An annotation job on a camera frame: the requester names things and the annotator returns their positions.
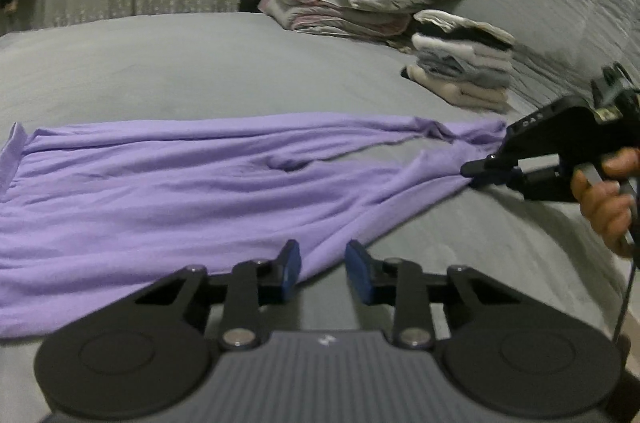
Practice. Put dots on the purple pants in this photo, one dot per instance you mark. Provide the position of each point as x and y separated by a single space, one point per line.
175 203

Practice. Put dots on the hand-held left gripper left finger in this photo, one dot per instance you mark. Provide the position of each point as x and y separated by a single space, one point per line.
292 268

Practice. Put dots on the grey folded garment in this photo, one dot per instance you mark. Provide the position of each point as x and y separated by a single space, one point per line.
465 70

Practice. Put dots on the off-white folded garment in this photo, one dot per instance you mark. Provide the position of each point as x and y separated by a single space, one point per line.
450 50

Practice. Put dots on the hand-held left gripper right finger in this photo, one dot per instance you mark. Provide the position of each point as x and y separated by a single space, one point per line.
357 273

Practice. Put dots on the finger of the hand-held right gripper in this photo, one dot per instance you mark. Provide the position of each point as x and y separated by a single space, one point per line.
545 185
492 167

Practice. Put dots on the black folded garment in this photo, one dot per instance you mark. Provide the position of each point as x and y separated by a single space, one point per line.
465 38

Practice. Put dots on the beige folded garment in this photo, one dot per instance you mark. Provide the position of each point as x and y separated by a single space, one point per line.
475 95

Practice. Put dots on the white folded garment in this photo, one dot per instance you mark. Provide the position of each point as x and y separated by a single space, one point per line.
465 23

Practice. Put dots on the person's right hand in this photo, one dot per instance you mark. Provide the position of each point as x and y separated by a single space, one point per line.
602 213

